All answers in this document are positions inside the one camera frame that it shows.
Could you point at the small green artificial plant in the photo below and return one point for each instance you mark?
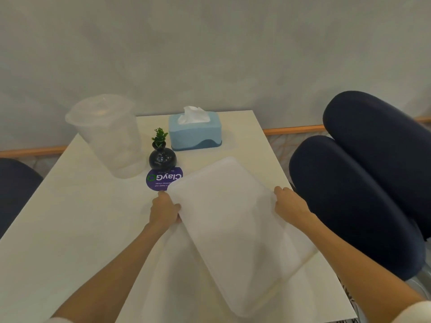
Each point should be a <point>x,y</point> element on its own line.
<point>160,135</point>

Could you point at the navy blue cushioned chair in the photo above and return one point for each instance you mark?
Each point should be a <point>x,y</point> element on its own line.
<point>367,178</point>
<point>15,188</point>

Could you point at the translucent white plastic tray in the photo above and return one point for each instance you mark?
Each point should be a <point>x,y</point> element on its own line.
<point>240,232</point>

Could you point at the purple round coaster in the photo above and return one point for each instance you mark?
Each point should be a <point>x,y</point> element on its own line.
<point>161,179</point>

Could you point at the person's right forearm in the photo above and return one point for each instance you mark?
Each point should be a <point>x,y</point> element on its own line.
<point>357,269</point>

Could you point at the black round vase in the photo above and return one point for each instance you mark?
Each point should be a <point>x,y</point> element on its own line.
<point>162,159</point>

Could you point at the clear plastic cup with lid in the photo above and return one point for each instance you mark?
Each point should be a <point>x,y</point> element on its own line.
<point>107,134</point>

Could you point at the blue tissue box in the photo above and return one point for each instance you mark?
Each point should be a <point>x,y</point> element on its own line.
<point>194,132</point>

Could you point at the person's right fingers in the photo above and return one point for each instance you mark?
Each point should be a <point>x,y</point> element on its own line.
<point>281,198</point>

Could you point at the person's left fingers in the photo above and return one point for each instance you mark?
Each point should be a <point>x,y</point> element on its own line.
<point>171,203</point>

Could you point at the person's left forearm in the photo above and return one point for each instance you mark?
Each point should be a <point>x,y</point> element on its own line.
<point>111,269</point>

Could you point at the person's left hand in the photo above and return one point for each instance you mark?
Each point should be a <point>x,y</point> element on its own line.
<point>164,211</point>

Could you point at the white tissue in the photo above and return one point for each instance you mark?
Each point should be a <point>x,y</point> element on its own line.
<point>192,115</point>

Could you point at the person's right hand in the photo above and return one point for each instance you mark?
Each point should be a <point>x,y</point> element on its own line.
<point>290,205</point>

